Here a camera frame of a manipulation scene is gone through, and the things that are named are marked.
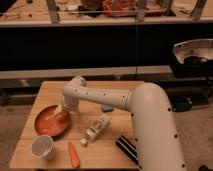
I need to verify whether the orange ceramic bowl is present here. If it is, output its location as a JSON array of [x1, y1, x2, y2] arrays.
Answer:
[[34, 105, 70, 137]]

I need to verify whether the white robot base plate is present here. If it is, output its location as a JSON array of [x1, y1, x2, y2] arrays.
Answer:
[[173, 39, 213, 64]]

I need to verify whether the blue sponge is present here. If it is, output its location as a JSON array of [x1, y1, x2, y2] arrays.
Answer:
[[101, 105, 114, 112]]

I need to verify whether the wooden table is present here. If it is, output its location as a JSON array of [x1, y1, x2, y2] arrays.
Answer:
[[9, 81, 138, 171]]

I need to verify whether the white plastic bottle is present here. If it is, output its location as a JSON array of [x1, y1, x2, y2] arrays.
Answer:
[[80, 114, 111, 147]]

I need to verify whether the orange crate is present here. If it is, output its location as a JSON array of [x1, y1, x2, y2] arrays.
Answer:
[[102, 0, 135, 17]]

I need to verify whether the white paper cup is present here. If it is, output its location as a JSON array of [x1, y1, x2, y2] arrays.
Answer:
[[30, 135, 55, 160]]

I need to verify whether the orange carrot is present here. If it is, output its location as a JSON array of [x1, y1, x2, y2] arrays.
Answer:
[[68, 142, 80, 168]]

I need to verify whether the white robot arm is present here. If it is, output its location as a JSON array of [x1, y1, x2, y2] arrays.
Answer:
[[54, 76, 187, 171]]

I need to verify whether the black striped box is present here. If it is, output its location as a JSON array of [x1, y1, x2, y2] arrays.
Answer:
[[115, 135, 138, 164]]

